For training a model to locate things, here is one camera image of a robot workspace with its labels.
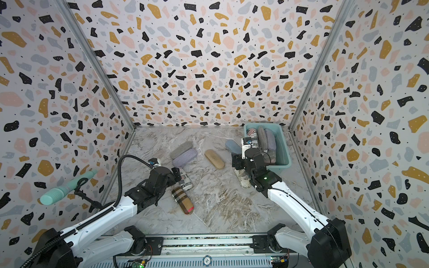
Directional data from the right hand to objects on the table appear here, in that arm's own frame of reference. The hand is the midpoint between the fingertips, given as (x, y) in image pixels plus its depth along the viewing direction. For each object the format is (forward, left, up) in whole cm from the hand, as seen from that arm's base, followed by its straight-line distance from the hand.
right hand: (242, 152), depth 80 cm
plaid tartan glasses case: (-18, +29, -19) cm, 38 cm away
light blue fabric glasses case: (+20, +4, -21) cm, 30 cm away
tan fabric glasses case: (+10, +15, -20) cm, 27 cm away
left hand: (-7, +32, -8) cm, 34 cm away
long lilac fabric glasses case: (+8, +35, -19) cm, 41 cm away
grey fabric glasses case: (+16, +37, -19) cm, 45 cm away
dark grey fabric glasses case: (+14, -12, -5) cm, 19 cm away
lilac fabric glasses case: (+17, -17, -8) cm, 26 cm away
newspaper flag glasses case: (+21, -7, -8) cm, 23 cm away
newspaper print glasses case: (-7, +30, -19) cm, 36 cm away
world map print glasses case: (-3, -1, -20) cm, 20 cm away
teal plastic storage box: (+4, -23, -11) cm, 26 cm away
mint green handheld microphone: (-28, +62, +13) cm, 69 cm away
